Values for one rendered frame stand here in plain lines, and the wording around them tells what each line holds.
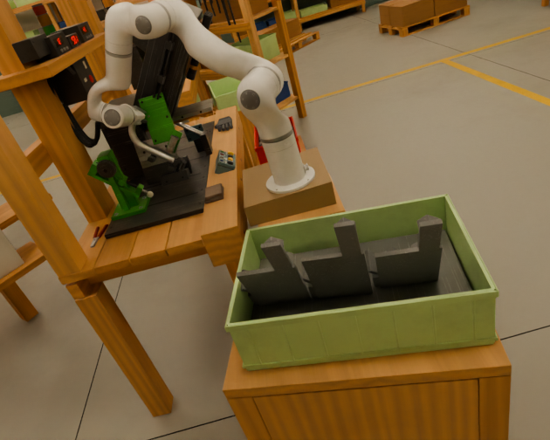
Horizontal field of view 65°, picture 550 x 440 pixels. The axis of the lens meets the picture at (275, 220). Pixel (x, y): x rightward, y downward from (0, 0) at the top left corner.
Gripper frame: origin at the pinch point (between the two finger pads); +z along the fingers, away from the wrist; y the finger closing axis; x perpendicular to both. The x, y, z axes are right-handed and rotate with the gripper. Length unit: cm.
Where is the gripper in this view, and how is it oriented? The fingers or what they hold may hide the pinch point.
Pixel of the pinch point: (136, 113)
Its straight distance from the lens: 206.8
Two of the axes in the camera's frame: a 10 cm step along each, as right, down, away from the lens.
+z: -0.1, -2.7, 9.6
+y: -8.6, -4.8, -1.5
